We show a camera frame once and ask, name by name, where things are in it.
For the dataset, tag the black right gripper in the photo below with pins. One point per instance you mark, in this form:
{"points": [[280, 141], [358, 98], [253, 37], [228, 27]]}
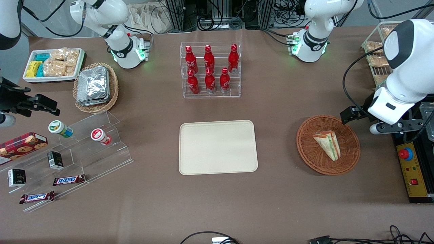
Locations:
{"points": [[9, 97]]}

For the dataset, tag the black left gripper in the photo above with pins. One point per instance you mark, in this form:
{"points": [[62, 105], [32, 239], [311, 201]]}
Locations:
{"points": [[367, 103]]}

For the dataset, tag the triangular sandwich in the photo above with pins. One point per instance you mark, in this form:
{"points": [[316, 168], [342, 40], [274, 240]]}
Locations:
{"points": [[328, 144]]}

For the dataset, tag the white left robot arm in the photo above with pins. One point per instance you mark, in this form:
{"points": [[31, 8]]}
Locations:
{"points": [[407, 71]]}

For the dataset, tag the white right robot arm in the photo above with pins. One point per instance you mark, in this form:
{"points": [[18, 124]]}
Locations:
{"points": [[117, 44]]}

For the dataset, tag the white rectangular snack tray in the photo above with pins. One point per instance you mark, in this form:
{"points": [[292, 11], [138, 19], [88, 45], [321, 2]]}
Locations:
{"points": [[51, 79]]}

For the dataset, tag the brown round wicker basket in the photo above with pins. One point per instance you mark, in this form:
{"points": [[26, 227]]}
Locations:
{"points": [[315, 159]]}

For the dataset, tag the tan oval wicker basket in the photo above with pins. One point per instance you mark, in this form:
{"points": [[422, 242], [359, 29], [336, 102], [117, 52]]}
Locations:
{"points": [[114, 88]]}

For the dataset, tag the beige plastic tray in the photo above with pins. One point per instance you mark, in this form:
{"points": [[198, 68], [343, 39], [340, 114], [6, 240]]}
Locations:
{"points": [[217, 147]]}

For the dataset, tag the green lid yogurt cup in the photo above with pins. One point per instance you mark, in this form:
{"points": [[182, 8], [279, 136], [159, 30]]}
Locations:
{"points": [[58, 128]]}

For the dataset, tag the teal snack packet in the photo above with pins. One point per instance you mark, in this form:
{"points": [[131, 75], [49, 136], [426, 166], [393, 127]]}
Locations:
{"points": [[43, 57], [40, 70]]}

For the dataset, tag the yellow snack packet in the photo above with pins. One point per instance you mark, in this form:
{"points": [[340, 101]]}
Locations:
{"points": [[33, 69]]}

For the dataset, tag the clear bag rice crackers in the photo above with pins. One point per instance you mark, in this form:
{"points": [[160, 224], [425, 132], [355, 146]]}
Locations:
{"points": [[54, 68], [70, 71], [58, 55], [72, 57]]}

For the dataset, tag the bagged fried snack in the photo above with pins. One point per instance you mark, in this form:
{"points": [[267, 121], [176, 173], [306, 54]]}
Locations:
{"points": [[377, 61], [374, 46], [386, 32], [379, 79]]}

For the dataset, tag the red tartan cookie box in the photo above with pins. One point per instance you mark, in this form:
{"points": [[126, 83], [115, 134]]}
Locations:
{"points": [[22, 146]]}

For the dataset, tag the silver foil packet stack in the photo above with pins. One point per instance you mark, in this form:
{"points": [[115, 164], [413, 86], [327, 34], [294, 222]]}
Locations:
{"points": [[92, 86]]}

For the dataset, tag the small black carton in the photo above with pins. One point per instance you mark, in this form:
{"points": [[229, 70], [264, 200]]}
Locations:
{"points": [[55, 160], [17, 178]]}

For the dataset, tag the red lid yogurt cup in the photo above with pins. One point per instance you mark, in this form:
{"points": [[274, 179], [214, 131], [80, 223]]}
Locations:
{"points": [[99, 135]]}

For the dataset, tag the red emergency stop button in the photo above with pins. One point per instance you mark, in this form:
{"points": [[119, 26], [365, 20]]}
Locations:
{"points": [[406, 154]]}

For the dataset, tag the clear metal pan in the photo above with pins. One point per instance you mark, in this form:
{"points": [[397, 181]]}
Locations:
{"points": [[428, 118]]}

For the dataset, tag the clear acrylic step display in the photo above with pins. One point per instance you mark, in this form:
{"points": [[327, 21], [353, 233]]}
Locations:
{"points": [[98, 159]]}

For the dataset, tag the Snickers chocolate bar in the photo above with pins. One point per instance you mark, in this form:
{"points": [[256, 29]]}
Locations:
{"points": [[36, 197], [68, 180]]}

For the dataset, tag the yellow control panel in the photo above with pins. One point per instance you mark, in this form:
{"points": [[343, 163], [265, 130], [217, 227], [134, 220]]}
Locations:
{"points": [[412, 169]]}

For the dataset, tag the black countertop appliance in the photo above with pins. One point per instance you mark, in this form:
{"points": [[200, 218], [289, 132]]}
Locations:
{"points": [[427, 159]]}

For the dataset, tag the red cola bottle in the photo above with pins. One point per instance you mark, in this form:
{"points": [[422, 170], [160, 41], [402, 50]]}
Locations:
{"points": [[193, 84], [191, 60], [209, 58], [224, 82], [233, 59], [210, 83]]}

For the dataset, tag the beige cloth bag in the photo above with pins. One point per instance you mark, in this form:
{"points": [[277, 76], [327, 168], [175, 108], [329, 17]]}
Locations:
{"points": [[149, 17]]}

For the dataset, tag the clear acrylic bottle rack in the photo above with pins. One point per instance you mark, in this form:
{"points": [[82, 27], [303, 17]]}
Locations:
{"points": [[184, 93]]}

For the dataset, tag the small white device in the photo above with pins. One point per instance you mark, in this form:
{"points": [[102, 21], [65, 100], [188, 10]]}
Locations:
{"points": [[222, 241]]}

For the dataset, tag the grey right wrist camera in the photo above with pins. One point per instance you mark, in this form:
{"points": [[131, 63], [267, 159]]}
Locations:
{"points": [[6, 120]]}

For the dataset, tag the red rocker switch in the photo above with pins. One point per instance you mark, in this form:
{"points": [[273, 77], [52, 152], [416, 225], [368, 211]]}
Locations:
{"points": [[414, 181]]}

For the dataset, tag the aluminium frame post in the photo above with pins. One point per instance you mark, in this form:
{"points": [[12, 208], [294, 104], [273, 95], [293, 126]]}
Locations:
{"points": [[176, 15], [266, 13]]}

